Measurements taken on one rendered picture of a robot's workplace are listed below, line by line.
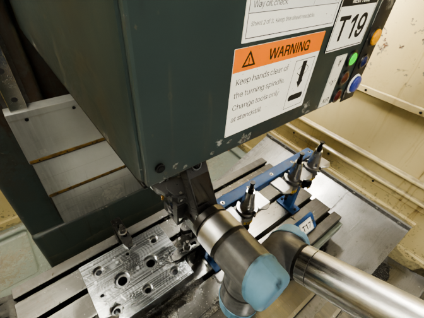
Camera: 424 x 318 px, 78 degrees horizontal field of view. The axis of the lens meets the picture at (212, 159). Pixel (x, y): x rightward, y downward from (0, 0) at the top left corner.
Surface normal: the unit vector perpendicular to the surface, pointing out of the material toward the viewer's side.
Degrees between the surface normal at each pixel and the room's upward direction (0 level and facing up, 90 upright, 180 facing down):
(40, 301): 0
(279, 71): 90
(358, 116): 90
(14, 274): 0
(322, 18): 90
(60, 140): 90
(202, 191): 59
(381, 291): 22
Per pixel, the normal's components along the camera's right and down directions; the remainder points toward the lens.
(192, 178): 0.60, 0.06
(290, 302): 0.16, -0.80
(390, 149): -0.78, 0.37
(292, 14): 0.62, 0.55
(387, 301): -0.47, -0.64
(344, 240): -0.25, -0.54
